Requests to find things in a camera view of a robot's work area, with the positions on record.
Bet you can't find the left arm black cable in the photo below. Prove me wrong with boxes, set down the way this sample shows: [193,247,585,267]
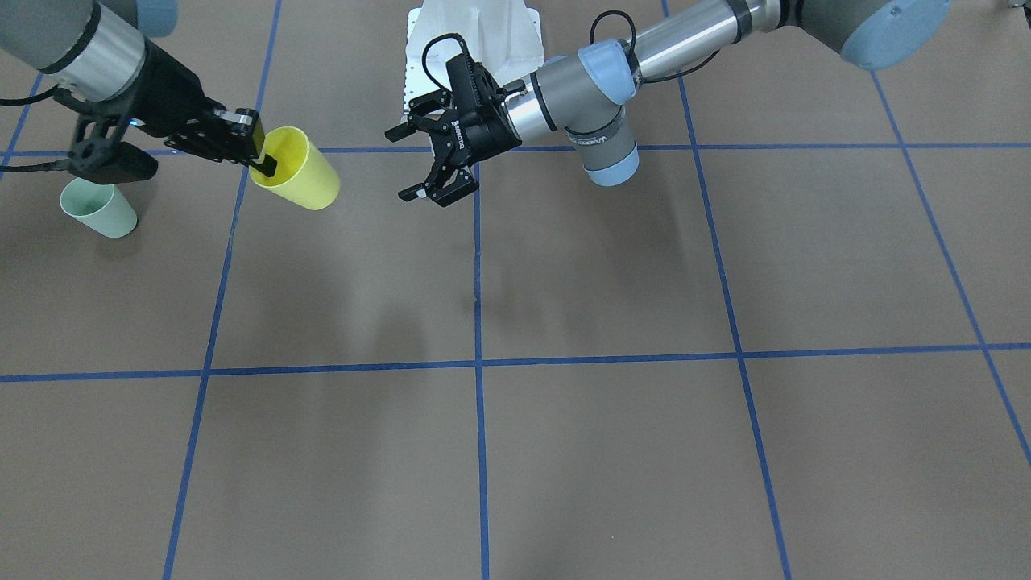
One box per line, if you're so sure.
[588,10,722,86]

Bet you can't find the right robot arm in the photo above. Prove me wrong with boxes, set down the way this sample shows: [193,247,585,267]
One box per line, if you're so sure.
[2,1,279,184]

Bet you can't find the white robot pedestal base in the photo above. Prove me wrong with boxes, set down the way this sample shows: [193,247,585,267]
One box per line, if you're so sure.
[402,1,544,115]

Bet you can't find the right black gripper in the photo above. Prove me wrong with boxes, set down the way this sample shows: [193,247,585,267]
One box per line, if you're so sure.
[134,40,279,179]

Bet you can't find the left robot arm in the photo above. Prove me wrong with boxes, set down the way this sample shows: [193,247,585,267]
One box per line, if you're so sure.
[385,1,950,208]

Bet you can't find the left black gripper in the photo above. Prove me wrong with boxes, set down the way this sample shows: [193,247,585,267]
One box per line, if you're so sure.
[384,62,525,208]

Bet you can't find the yellow plastic cup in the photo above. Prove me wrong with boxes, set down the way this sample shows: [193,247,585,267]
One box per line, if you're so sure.
[248,127,340,210]

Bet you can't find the green plastic cup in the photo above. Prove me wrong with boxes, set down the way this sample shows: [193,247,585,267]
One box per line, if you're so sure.
[59,179,139,238]

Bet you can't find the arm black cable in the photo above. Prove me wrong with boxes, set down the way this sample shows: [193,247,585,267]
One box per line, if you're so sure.
[588,10,722,86]
[0,86,81,174]

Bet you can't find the brown table mat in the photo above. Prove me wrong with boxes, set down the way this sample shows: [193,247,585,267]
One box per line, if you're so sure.
[1,1,1030,579]

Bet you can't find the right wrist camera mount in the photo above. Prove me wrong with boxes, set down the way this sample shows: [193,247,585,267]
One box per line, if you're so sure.
[66,114,159,186]

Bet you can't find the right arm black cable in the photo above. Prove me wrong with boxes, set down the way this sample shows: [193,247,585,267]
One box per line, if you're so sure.
[0,86,81,174]

